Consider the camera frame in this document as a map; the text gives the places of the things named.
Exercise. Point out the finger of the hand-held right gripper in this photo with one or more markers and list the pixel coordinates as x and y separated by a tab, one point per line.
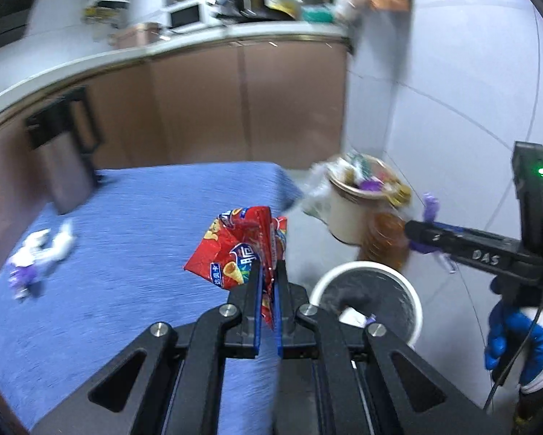
430	233

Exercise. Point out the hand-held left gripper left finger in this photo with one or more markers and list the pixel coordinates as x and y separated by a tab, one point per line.
257	326

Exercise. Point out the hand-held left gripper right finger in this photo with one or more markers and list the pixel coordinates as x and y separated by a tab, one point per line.
279	340

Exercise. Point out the white bin with black liner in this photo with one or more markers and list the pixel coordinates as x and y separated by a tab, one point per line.
371	281

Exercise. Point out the red snack bag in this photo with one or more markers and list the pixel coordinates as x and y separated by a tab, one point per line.
235	253

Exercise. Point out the person's right hand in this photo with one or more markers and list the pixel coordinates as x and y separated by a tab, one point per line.
520	349

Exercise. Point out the brown bottle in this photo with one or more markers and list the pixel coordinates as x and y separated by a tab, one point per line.
384	240

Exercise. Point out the beige full bin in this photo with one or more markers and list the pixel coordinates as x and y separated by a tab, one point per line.
344	217

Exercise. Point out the blue towel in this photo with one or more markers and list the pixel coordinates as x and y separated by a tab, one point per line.
140	217

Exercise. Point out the purple and white wrapper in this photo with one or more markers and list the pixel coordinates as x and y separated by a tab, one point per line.
40	253

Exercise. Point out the grey electric kettle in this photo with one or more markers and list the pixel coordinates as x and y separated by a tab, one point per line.
67	176

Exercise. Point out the clear hanging plastic bag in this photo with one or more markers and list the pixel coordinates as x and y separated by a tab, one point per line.
350	4

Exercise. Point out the green plastic bag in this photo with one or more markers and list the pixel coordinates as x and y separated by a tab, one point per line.
317	13

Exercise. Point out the brown rice cooker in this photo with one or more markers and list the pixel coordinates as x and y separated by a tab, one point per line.
137	35

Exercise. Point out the white microwave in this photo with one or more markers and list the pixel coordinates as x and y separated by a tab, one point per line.
187	14

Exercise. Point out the white water heater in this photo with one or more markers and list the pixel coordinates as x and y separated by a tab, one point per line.
108	4

